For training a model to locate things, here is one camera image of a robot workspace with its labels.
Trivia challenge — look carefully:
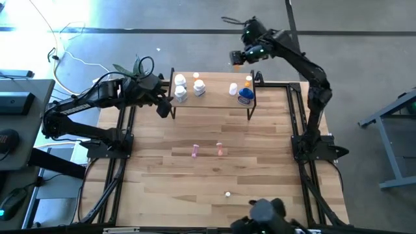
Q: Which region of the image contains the black aluminium table frame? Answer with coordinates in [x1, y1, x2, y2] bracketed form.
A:
[77, 70, 350, 232]

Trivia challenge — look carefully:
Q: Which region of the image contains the grey flat panel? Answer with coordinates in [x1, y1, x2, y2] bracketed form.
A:
[34, 146, 86, 200]

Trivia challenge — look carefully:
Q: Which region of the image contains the black box on desk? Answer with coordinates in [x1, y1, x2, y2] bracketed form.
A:
[0, 92, 36, 116]

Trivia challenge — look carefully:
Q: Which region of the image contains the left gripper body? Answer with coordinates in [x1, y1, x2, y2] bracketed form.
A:
[155, 97, 174, 118]

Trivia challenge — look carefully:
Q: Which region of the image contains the black desk beam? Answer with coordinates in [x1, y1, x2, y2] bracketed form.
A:
[28, 148, 87, 180]

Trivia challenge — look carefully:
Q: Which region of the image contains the white cable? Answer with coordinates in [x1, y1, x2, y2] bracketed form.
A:
[58, 21, 110, 72]

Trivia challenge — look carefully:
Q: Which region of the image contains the yellow cable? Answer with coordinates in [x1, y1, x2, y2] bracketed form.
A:
[28, 0, 98, 98]

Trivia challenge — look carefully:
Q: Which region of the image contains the black flat device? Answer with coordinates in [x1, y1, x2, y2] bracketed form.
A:
[0, 69, 35, 79]

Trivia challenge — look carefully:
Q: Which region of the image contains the black computer mouse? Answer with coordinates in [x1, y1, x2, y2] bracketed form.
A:
[0, 187, 27, 222]

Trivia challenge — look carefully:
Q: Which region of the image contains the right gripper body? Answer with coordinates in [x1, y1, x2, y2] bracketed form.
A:
[229, 49, 247, 66]

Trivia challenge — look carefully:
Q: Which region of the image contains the wooden shelf black metal frame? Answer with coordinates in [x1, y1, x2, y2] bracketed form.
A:
[166, 67, 265, 121]

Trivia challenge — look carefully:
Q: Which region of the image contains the short black cable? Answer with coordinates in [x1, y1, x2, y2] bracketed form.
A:
[47, 47, 61, 63]

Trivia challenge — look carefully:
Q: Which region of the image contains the translucent bottle white ribbed cap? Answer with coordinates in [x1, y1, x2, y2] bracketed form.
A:
[174, 85, 189, 104]

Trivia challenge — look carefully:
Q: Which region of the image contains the white box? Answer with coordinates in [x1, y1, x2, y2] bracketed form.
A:
[70, 138, 94, 165]

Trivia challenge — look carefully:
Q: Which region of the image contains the black round pad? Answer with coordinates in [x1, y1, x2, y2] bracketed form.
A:
[0, 129, 20, 154]

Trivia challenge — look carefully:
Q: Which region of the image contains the grey desk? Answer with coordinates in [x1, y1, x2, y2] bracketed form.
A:
[0, 79, 56, 172]

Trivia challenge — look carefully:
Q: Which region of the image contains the blue-grey metal stand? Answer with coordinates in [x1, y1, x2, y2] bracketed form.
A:
[358, 88, 416, 191]

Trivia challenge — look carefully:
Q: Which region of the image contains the snake plant in white pot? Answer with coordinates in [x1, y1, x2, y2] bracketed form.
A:
[112, 54, 146, 79]

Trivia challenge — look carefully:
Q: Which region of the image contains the Tums bottle blue lid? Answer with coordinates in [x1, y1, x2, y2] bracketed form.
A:
[237, 87, 255, 107]

